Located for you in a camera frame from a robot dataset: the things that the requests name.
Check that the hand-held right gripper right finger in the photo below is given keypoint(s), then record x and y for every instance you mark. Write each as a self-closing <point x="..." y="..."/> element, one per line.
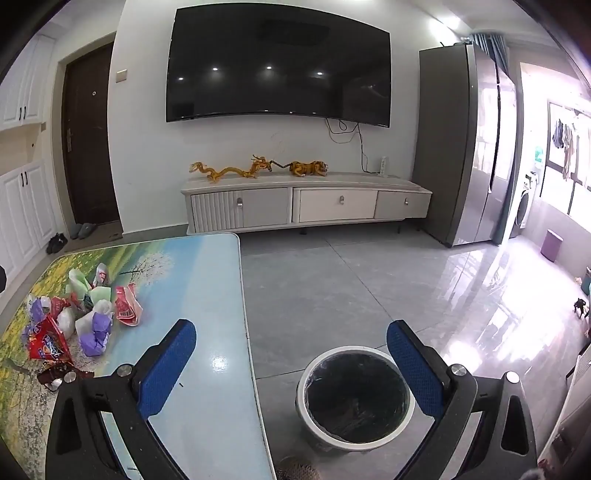
<point x="415" y="374"/>

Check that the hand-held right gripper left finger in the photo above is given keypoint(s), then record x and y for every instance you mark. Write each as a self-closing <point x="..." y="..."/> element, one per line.
<point x="168" y="364"/>

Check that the red white wrapper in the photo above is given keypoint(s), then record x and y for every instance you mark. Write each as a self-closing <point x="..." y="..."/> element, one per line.
<point x="127" y="307"/>

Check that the white green-print plastic bag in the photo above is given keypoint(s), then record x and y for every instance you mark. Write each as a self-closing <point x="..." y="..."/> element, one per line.
<point x="99" y="295"/>

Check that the plain white plastic bag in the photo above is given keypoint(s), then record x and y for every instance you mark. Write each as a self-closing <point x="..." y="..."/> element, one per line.
<point x="67" y="323"/>

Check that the small white red packet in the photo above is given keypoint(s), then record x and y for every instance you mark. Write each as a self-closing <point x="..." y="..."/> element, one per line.
<point x="101" y="276"/>

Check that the white round trash bin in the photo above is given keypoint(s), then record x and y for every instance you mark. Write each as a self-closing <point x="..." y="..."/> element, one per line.
<point x="308" y="429"/>

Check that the light green plastic bag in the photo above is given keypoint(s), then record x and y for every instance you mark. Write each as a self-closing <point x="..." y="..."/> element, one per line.
<point x="78" y="279"/>

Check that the red blue snack packet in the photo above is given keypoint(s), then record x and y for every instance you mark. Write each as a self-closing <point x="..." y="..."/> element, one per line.
<point x="46" y="341"/>

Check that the purple white bag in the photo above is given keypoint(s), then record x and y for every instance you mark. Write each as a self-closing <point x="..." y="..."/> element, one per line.
<point x="38" y="307"/>

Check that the landscape printed table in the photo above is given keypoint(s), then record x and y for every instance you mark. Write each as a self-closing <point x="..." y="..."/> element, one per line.
<point x="207" y="286"/>

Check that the grey slipper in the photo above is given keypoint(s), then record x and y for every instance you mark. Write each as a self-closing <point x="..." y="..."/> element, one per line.
<point x="87" y="229"/>
<point x="75" y="231"/>

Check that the black shoe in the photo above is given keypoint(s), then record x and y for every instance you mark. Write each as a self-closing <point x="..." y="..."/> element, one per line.
<point x="61" y="240"/>
<point x="52" y="245"/>

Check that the small black object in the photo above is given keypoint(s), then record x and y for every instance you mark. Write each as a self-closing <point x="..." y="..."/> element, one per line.
<point x="579" y="308"/>

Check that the white television cabinet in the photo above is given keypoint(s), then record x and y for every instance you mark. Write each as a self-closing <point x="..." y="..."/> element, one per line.
<point x="258" y="207"/>

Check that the golden dragon figurine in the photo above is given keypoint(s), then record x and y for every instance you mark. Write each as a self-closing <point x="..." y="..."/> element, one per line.
<point x="221" y="172"/>

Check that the white washing machine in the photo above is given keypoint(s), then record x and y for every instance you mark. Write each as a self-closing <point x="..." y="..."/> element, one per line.
<point x="526" y="207"/>

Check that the white power strip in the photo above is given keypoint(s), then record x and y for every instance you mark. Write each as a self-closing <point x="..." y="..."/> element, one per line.
<point x="383" y="166"/>

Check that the white built-in cabinet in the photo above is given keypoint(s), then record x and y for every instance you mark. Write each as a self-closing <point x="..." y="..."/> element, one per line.
<point x="25" y="207"/>

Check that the golden tiger figurine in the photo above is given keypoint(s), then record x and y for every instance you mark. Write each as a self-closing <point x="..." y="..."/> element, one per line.
<point x="307" y="168"/>

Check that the grey refrigerator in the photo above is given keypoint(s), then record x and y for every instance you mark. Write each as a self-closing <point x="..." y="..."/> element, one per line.
<point x="443" y="138"/>

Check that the dark brown door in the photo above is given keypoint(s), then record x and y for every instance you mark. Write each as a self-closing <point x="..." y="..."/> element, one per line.
<point x="87" y="138"/>

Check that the hanging laundry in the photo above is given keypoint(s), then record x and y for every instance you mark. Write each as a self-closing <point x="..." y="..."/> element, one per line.
<point x="565" y="143"/>

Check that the blue curtain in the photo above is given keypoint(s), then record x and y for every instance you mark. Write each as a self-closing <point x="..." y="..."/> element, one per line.
<point x="494" y="48"/>

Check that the wall switch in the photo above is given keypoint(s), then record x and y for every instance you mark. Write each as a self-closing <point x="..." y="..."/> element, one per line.
<point x="121" y="75"/>

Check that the black wall television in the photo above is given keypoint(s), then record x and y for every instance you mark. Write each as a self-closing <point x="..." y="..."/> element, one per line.
<point x="277" y="64"/>

